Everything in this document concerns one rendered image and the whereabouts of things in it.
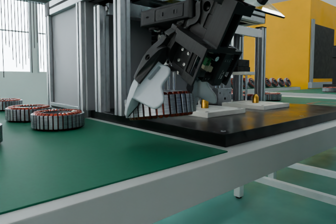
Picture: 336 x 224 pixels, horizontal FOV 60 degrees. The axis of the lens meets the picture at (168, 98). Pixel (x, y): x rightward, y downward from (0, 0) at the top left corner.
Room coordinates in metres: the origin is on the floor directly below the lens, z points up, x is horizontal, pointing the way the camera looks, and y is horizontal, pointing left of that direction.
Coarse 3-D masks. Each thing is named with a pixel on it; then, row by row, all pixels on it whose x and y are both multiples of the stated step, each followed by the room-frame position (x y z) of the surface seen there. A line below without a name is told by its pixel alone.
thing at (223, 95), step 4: (212, 88) 1.01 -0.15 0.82; (216, 88) 0.99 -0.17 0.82; (220, 88) 1.00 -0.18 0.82; (224, 88) 1.01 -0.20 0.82; (228, 88) 1.03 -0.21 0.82; (216, 92) 0.99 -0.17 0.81; (220, 92) 1.00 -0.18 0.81; (224, 92) 1.01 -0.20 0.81; (228, 92) 1.03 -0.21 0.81; (216, 96) 0.99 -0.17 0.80; (220, 96) 1.00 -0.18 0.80; (224, 96) 1.01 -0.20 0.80; (228, 96) 1.03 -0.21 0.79; (220, 100) 1.00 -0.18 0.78; (224, 100) 1.01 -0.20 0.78; (228, 100) 1.03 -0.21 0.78
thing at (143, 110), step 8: (168, 96) 0.42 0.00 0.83; (176, 96) 0.42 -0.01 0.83; (184, 96) 0.42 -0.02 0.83; (192, 96) 0.44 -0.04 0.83; (168, 104) 0.41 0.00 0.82; (176, 104) 0.41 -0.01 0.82; (184, 104) 0.42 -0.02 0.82; (192, 104) 0.44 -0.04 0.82; (136, 112) 0.42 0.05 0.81; (144, 112) 0.41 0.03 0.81; (152, 112) 0.41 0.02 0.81; (160, 112) 0.41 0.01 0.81; (168, 112) 0.41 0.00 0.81; (176, 112) 0.42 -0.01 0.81; (184, 112) 0.43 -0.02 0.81
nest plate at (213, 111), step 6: (198, 108) 0.74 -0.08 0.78; (204, 108) 0.74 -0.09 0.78; (210, 108) 0.74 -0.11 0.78; (216, 108) 0.74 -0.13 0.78; (222, 108) 0.74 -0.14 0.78; (228, 108) 0.74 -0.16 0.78; (234, 108) 0.74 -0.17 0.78; (240, 108) 0.74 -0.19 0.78; (192, 114) 0.69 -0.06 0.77; (198, 114) 0.68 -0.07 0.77; (204, 114) 0.66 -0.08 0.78; (210, 114) 0.66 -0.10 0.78; (216, 114) 0.68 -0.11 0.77; (222, 114) 0.69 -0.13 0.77; (228, 114) 0.71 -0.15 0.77
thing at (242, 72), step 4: (232, 60) 0.95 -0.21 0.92; (240, 60) 0.94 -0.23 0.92; (244, 60) 0.96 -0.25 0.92; (248, 60) 0.97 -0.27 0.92; (236, 64) 0.94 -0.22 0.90; (240, 64) 0.94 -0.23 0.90; (244, 64) 0.96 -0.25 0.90; (248, 64) 0.97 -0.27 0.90; (228, 68) 0.96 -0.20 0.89; (236, 68) 0.94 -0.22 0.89; (240, 68) 0.94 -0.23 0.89; (244, 68) 0.96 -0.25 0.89; (248, 68) 0.97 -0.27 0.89; (232, 72) 0.95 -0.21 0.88; (236, 72) 0.94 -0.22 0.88; (240, 72) 0.93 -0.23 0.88; (244, 72) 0.92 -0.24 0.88; (248, 72) 0.93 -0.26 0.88; (252, 72) 0.95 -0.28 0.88; (220, 84) 1.03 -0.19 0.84
